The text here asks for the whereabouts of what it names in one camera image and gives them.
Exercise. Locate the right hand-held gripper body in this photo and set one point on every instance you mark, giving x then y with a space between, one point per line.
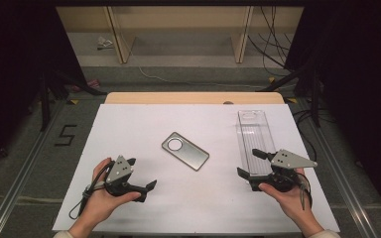
291 160

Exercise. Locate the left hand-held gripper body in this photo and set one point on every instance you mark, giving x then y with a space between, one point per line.
119 170

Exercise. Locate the grey phone case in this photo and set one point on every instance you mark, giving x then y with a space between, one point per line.
193 156

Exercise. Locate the person's left hand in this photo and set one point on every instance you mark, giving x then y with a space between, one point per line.
102 201

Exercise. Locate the person's right hand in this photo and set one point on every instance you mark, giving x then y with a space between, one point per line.
291 201

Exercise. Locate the white table sheet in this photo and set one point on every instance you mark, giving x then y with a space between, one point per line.
211 201

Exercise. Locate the black metal stand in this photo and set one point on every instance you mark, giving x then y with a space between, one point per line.
51 89
311 82

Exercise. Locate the pink object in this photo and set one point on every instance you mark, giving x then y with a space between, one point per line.
91 84

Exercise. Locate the black curtain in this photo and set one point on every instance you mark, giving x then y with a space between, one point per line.
360 82
13 66

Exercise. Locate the crumpled clear wrapper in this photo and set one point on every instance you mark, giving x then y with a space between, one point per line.
104 43

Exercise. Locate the beige wooden desk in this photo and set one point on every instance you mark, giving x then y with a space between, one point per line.
178 16

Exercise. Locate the metal floor rail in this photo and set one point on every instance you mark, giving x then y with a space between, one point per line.
340 178
20 178

